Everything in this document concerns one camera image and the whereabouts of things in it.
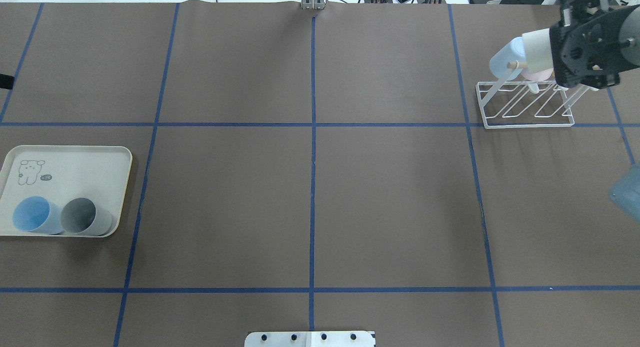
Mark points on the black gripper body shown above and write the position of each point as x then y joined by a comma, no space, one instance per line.
564,67

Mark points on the cream plastic cup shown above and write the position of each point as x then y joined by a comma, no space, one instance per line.
538,51

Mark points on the pink plastic cup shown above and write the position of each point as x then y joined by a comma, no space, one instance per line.
537,77

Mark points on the light blue plastic cup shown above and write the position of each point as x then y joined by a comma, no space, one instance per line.
512,52

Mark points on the grey plastic cup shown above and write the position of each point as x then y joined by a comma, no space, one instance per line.
83,217

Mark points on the cream plastic tray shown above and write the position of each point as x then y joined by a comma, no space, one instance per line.
61,173

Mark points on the white wire cup rack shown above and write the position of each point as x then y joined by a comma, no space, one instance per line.
526,104

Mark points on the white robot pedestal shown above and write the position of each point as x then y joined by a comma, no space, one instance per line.
336,338

